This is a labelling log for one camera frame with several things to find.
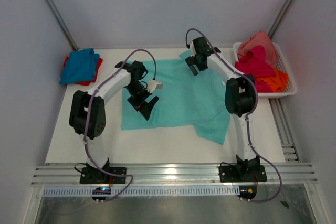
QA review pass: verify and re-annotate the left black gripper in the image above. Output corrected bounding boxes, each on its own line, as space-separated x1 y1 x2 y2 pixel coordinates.
125 82 159 120

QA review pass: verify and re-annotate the teal t shirt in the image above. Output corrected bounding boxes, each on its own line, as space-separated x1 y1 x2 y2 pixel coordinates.
121 51 230 144

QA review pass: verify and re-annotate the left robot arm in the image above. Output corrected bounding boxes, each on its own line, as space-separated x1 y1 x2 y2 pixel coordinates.
69 61 163 184

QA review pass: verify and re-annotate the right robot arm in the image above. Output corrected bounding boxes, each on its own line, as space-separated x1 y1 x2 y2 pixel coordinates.
185 37 261 182

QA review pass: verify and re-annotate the red folded t shirt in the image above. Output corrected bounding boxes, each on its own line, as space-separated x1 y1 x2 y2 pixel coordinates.
63 56 103 86

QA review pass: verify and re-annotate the magenta t shirt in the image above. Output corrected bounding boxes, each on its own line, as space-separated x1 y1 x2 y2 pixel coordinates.
235 45 276 93

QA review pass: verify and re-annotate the salmon pink t shirt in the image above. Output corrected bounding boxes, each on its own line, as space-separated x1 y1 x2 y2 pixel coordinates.
237 30 280 68

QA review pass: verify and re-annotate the blue folded t shirt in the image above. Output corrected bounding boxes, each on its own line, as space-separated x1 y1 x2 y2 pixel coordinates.
59 48 100 84

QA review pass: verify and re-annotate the orange t shirt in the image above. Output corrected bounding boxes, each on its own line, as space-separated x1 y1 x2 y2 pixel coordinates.
256 69 289 93

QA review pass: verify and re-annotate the left black controller board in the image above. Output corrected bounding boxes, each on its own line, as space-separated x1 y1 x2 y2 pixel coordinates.
91 186 111 201

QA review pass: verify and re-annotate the black controller board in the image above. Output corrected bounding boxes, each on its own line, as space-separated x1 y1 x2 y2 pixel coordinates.
238 186 257 201
91 186 111 201

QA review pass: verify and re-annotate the white plastic basket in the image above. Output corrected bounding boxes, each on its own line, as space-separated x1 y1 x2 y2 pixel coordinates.
233 39 297 98

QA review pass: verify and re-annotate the right black controller board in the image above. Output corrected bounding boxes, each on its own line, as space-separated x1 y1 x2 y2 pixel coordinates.
238 186 257 201

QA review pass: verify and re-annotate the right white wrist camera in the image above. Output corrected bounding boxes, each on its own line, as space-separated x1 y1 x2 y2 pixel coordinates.
186 40 198 57

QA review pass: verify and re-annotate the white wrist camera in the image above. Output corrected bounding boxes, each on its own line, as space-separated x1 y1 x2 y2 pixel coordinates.
146 79 163 93
186 40 198 57

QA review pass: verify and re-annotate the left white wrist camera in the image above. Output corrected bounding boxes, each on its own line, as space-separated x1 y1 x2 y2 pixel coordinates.
146 79 163 93

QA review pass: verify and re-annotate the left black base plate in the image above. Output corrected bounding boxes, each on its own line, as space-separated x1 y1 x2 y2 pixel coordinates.
79 166 127 185

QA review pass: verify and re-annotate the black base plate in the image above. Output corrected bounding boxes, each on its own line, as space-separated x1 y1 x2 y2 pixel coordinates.
79 166 127 185
218 162 268 183

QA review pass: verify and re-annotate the aluminium front rail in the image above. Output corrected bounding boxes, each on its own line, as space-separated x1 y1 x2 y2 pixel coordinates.
31 162 318 186

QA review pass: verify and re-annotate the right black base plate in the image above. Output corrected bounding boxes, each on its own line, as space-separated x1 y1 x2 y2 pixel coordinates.
218 162 268 183

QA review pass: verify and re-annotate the white slotted cable duct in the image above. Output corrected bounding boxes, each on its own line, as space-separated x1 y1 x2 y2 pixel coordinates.
42 185 239 197

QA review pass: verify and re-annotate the right corner frame post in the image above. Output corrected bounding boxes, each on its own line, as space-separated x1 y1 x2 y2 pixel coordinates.
268 0 295 39

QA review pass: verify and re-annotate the corner frame post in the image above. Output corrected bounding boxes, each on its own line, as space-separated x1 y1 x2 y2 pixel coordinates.
45 0 79 51
268 0 295 39

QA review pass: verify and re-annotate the left corner frame post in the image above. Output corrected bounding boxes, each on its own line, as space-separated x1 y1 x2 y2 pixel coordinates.
45 0 79 51

